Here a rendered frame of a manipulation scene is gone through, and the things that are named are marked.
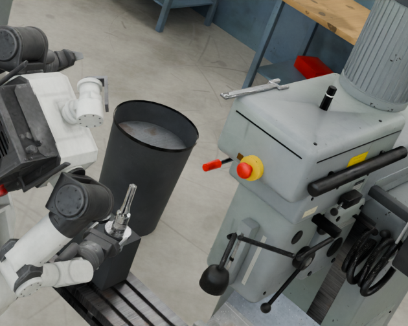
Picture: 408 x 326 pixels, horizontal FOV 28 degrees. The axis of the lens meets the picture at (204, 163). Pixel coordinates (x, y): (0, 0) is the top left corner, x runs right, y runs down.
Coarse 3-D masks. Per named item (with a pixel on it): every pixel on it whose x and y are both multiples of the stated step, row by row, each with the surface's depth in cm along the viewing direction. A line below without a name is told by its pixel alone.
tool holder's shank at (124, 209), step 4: (132, 184) 258; (128, 188) 257; (132, 188) 256; (136, 188) 257; (128, 192) 257; (132, 192) 257; (128, 196) 258; (132, 196) 258; (124, 200) 259; (128, 200) 258; (124, 204) 260; (128, 204) 259; (120, 208) 261; (124, 208) 260; (128, 208) 260; (120, 212) 262; (124, 212) 260; (128, 212) 261
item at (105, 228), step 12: (108, 216) 270; (84, 228) 267; (96, 228) 265; (108, 228) 265; (72, 240) 272; (120, 240) 263; (132, 240) 266; (60, 252) 278; (120, 252) 263; (132, 252) 269; (108, 264) 264; (120, 264) 268; (96, 276) 269; (108, 276) 266; (120, 276) 273
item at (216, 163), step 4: (212, 160) 201; (216, 160) 201; (220, 160) 202; (224, 160) 203; (228, 160) 204; (232, 160) 206; (204, 164) 198; (208, 164) 198; (212, 164) 199; (216, 164) 200; (220, 164) 201; (204, 168) 198; (208, 168) 198; (212, 168) 199; (216, 168) 201
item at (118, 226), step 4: (116, 216) 262; (116, 220) 262; (120, 220) 261; (128, 220) 263; (112, 224) 265; (116, 224) 263; (120, 224) 262; (124, 224) 263; (112, 228) 264; (116, 228) 263; (120, 228) 263; (124, 228) 264; (116, 232) 264; (120, 232) 264
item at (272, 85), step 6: (264, 84) 202; (270, 84) 203; (276, 84) 204; (240, 90) 194; (246, 90) 195; (252, 90) 196; (258, 90) 198; (264, 90) 200; (222, 96) 189; (228, 96) 189; (234, 96) 191
